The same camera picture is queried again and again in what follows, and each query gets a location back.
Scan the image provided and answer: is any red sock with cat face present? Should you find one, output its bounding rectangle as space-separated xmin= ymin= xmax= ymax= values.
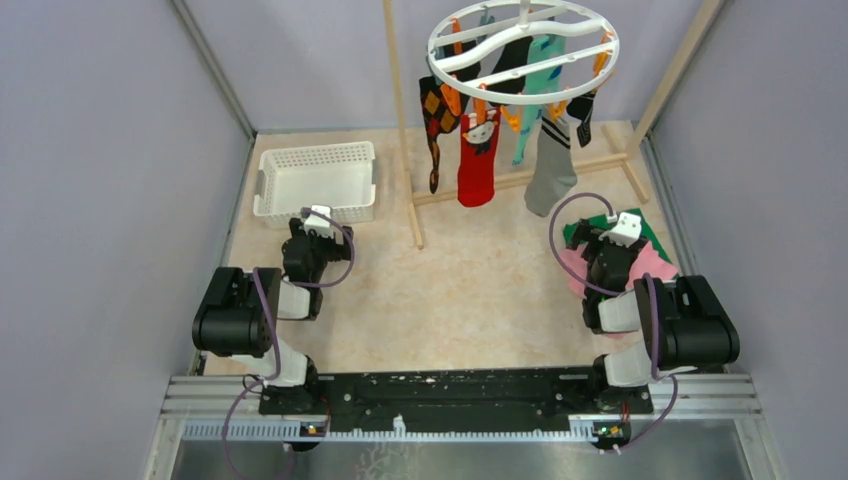
xmin=457 ymin=109 xmax=501 ymax=208

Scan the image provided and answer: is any black white striped sock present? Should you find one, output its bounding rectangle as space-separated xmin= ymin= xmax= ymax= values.
xmin=566 ymin=91 xmax=596 ymax=148

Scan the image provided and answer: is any wooden drying rack frame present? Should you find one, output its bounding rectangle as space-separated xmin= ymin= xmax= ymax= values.
xmin=382 ymin=0 xmax=725 ymax=251

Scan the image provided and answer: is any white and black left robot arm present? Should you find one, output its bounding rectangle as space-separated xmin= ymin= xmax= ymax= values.
xmin=191 ymin=212 xmax=355 ymax=414

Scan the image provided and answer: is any teal patterned sock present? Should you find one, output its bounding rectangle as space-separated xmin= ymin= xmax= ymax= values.
xmin=512 ymin=35 xmax=566 ymax=167

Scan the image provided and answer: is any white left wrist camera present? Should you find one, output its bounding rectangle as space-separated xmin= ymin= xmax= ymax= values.
xmin=301 ymin=205 xmax=335 ymax=239

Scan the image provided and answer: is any green cloth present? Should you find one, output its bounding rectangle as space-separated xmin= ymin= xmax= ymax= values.
xmin=562 ymin=208 xmax=672 ymax=263

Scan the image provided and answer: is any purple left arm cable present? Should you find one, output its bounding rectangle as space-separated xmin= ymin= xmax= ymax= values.
xmin=221 ymin=206 xmax=357 ymax=480

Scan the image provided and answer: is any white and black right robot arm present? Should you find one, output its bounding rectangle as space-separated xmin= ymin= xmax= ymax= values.
xmin=565 ymin=214 xmax=741 ymax=412

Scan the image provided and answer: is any black argyle sock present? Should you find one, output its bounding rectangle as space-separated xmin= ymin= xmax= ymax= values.
xmin=418 ymin=76 xmax=462 ymax=194

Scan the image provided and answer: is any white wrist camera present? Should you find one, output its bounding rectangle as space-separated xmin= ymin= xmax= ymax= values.
xmin=301 ymin=205 xmax=335 ymax=239
xmin=599 ymin=212 xmax=642 ymax=248

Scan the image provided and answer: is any white perforated plastic basket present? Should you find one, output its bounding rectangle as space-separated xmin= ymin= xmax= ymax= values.
xmin=252 ymin=141 xmax=378 ymax=229

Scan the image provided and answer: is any grey sock with black stripes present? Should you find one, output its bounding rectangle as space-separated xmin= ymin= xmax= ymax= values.
xmin=524 ymin=113 xmax=577 ymax=217

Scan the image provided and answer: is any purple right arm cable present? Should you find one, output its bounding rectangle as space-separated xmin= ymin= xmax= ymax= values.
xmin=548 ymin=192 xmax=680 ymax=455

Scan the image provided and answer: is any pink cloth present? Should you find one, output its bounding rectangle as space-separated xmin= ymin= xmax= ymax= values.
xmin=560 ymin=245 xmax=678 ymax=335

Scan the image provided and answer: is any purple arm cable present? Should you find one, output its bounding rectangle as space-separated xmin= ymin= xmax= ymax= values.
xmin=221 ymin=206 xmax=357 ymax=480
xmin=548 ymin=192 xmax=680 ymax=455

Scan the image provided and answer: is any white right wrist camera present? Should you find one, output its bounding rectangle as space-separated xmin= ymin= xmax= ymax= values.
xmin=599 ymin=212 xmax=642 ymax=248

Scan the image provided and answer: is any white round sock hanger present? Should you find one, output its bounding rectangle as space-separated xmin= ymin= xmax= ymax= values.
xmin=426 ymin=1 xmax=622 ymax=106

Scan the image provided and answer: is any white slotted cable duct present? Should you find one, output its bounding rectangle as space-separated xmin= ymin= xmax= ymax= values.
xmin=182 ymin=417 xmax=598 ymax=443

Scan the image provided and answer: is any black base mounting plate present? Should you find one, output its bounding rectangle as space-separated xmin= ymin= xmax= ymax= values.
xmin=258 ymin=366 xmax=654 ymax=447

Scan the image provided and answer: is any aluminium rail frame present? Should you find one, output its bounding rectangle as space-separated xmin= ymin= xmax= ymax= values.
xmin=145 ymin=366 xmax=788 ymax=479

